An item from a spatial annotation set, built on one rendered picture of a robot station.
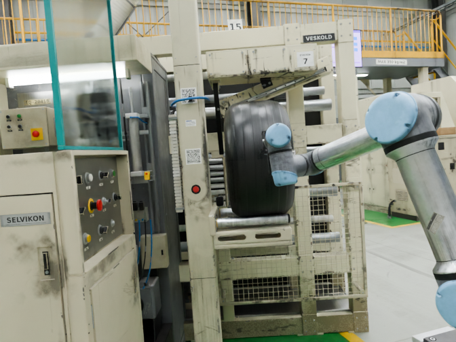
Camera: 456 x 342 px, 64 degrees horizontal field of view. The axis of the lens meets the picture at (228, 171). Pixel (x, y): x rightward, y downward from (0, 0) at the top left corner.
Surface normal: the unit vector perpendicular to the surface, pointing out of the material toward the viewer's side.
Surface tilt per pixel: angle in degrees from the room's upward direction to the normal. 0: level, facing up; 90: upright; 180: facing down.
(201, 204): 90
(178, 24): 90
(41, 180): 90
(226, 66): 90
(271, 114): 46
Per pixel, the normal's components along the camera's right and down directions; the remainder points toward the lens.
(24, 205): -0.03, 0.05
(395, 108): -0.81, -0.03
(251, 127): -0.06, -0.47
